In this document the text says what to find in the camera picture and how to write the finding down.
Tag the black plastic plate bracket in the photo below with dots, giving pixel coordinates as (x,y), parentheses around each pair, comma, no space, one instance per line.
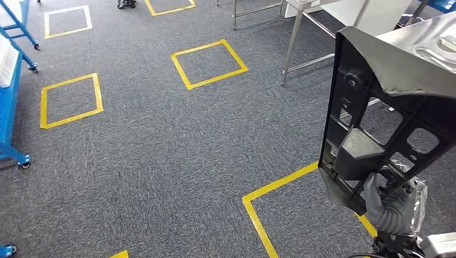
(356,153)

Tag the steel side table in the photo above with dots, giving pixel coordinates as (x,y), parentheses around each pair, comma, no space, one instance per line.
(235,14)
(290,53)

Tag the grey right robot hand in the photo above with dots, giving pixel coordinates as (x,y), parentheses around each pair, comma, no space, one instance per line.
(395,213)

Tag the blue wheeled shelf rack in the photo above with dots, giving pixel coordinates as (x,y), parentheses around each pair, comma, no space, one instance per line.
(24,7)
(5,249)
(7,117)

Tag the person's feet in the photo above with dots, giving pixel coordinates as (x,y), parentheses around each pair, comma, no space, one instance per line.
(126,3)

